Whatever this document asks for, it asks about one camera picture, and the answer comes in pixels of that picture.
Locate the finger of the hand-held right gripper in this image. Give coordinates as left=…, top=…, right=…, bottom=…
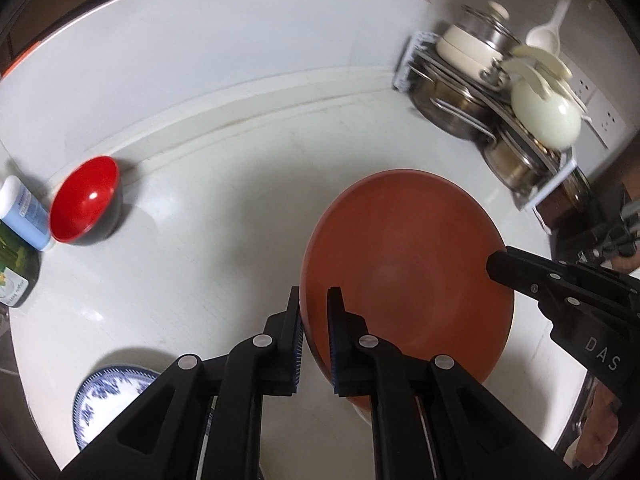
left=486, top=245, right=640, bottom=312

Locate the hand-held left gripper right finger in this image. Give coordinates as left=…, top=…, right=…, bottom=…
left=326, top=286, right=566, bottom=480

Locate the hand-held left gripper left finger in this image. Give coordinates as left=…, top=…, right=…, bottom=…
left=60, top=285, right=307, bottom=480

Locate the large orange bowl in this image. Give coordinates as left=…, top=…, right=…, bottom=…
left=300, top=170, right=516, bottom=411

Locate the large blue floral plate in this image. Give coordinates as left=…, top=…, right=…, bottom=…
left=74, top=366, right=163, bottom=453

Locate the person's right hand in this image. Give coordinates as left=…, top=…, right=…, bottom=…
left=575, top=375, right=627, bottom=468

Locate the black knife block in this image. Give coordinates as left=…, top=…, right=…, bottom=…
left=555, top=180, right=640, bottom=266

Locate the glass jar of brown sauce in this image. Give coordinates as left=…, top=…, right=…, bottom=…
left=540, top=165, right=591, bottom=216

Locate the white dish rack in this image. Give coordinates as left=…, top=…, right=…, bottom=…
left=395, top=30, right=578, bottom=211

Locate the cream saucepan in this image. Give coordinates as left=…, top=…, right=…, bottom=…
left=436, top=22, right=506, bottom=81

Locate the cream ladle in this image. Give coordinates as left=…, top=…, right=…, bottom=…
left=525, top=0, right=573, bottom=56

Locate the steel rimmed glass lid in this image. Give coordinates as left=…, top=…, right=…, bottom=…
left=460, top=2, right=521, bottom=53

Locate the red and black bowl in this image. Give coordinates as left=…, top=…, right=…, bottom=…
left=49, top=156, right=124, bottom=246

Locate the green labelled bottle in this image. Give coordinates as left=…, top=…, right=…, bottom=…
left=0, top=222, right=42, bottom=308

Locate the white and blue bottle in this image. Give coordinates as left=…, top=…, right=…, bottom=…
left=0, top=176, right=57, bottom=252

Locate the white wall socket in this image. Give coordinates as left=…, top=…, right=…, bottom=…
left=570, top=72, right=628, bottom=136

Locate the long handled steel pot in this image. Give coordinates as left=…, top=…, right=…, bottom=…
left=410, top=67, right=496, bottom=141

